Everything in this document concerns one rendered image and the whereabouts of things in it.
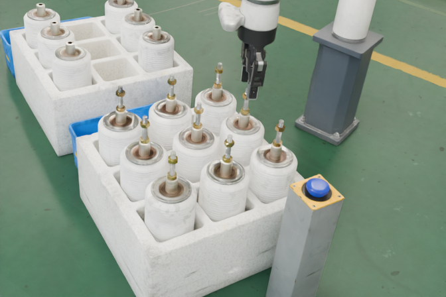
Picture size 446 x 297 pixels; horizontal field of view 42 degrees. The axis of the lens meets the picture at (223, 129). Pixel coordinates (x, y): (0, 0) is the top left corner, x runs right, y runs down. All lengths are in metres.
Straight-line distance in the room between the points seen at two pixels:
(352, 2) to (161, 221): 0.77
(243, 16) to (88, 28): 0.81
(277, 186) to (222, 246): 0.16
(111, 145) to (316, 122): 0.68
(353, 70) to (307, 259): 0.65
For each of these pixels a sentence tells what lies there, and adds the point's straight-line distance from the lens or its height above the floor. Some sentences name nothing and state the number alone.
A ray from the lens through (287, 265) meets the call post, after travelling 1.12.
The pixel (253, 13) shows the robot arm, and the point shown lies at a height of 0.53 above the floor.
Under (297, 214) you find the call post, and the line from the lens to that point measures 1.02.
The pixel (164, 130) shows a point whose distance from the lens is 1.26.
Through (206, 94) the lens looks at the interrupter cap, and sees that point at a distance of 1.33.
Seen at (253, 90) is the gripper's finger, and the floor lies 0.37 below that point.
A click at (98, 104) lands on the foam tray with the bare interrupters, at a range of 1.50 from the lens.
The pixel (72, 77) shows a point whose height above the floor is 0.21.
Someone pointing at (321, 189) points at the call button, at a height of 0.33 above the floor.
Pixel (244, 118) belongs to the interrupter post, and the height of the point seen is 0.28.
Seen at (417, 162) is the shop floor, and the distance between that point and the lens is 1.71.
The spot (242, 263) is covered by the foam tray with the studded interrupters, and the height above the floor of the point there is 0.06.
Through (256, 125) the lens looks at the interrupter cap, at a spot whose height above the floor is 0.25.
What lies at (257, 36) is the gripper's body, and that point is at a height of 0.49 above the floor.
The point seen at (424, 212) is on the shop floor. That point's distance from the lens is 1.55.
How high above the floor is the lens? 0.97
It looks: 36 degrees down
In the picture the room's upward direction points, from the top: 7 degrees clockwise
